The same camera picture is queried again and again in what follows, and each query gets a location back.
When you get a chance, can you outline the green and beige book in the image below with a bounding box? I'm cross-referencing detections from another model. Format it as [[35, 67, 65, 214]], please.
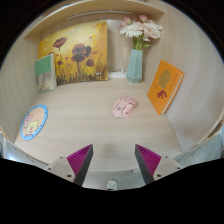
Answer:
[[34, 53, 58, 94]]

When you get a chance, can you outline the pink computer mouse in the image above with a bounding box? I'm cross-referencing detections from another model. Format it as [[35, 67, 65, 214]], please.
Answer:
[[111, 95, 139, 119]]

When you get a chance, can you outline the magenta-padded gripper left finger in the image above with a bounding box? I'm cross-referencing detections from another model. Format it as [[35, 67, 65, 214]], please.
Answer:
[[44, 143, 95, 187]]

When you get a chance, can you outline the white cable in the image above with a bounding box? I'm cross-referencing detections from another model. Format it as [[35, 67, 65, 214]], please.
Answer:
[[108, 65, 127, 74]]

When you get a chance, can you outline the yellow poppy flower painting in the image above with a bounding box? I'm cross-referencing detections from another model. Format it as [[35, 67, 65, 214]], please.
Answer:
[[37, 20, 109, 87]]

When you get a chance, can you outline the teal faceted vase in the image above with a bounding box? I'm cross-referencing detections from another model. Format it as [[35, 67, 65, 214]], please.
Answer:
[[125, 48, 144, 84]]

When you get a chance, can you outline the round blue-rimmed cartoon mouse pad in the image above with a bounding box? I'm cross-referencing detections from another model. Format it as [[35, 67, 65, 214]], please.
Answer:
[[19, 104, 49, 141]]

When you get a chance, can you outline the white power strip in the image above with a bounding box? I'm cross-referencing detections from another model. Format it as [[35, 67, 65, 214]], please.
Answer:
[[107, 71, 128, 80]]

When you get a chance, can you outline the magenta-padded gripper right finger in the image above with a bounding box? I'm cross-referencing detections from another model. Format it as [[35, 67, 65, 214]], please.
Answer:
[[134, 143, 184, 185]]

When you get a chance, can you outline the orange book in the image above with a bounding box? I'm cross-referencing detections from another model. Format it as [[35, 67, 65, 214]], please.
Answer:
[[146, 59, 185, 116]]

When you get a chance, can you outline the wooden shelf board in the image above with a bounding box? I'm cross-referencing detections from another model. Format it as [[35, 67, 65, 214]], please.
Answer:
[[23, 0, 166, 42]]

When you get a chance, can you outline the pink and white flower bouquet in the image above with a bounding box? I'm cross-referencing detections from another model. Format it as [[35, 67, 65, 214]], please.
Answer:
[[118, 14, 164, 51]]

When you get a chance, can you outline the white light bar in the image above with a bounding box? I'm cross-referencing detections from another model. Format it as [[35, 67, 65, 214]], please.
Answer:
[[66, 10, 135, 21]]

